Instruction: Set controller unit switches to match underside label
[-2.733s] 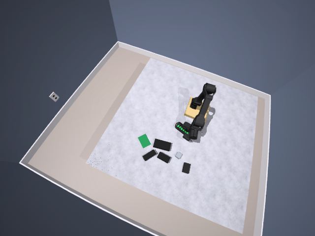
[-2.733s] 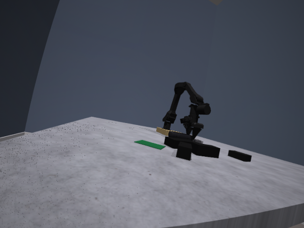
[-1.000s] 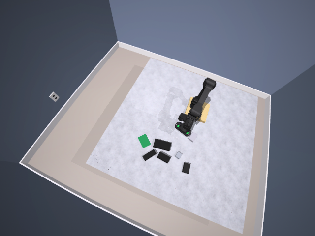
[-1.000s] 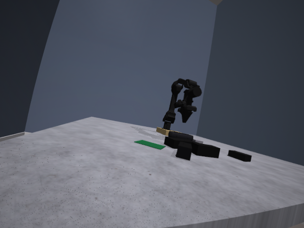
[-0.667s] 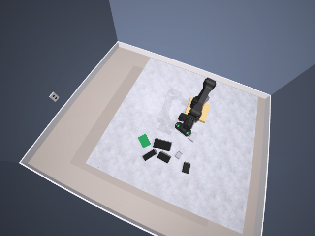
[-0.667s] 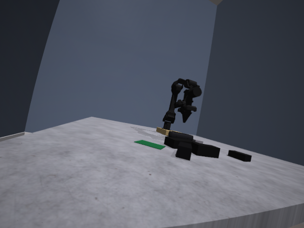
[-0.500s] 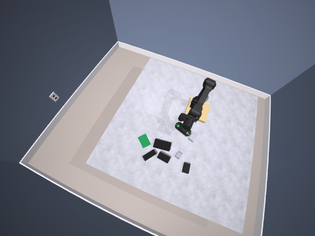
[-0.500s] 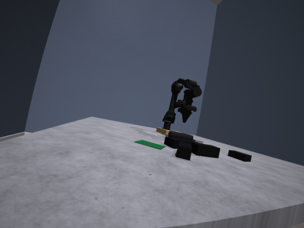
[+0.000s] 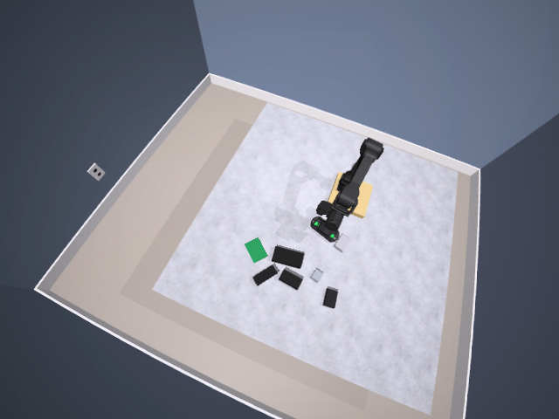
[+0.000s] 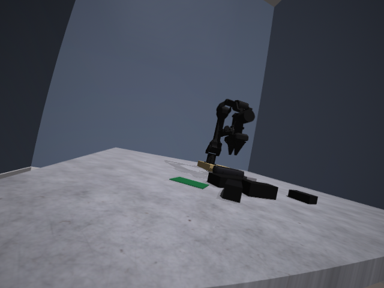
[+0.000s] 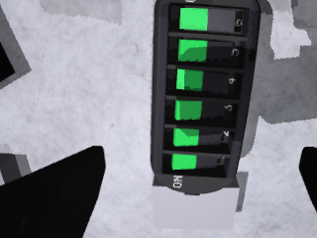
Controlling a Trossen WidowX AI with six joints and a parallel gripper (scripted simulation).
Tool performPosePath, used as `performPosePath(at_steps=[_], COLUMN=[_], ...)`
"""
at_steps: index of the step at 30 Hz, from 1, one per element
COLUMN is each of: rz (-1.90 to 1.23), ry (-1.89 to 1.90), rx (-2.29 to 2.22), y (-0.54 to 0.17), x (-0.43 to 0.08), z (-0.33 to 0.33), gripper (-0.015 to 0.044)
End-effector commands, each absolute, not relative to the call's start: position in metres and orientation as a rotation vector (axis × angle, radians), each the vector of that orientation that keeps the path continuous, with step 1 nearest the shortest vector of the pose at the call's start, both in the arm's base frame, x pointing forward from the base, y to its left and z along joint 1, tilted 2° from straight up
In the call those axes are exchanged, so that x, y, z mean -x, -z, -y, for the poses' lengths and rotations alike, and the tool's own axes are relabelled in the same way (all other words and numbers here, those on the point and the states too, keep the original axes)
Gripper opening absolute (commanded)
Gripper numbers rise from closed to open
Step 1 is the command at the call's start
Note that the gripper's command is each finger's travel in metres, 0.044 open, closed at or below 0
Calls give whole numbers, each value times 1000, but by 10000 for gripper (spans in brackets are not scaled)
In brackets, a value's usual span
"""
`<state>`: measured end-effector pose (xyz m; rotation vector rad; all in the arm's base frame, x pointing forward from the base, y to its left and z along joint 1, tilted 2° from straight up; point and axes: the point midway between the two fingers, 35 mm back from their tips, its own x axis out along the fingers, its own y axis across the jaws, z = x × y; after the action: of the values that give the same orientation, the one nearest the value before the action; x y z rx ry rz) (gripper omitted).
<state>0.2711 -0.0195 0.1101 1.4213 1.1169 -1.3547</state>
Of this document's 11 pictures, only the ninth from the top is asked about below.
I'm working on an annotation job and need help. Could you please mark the green flat rectangular board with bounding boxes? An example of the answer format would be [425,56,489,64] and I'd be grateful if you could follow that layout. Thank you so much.
[245,237,268,264]

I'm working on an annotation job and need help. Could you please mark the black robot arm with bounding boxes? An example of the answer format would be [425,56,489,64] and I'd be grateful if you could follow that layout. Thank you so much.
[316,137,384,231]

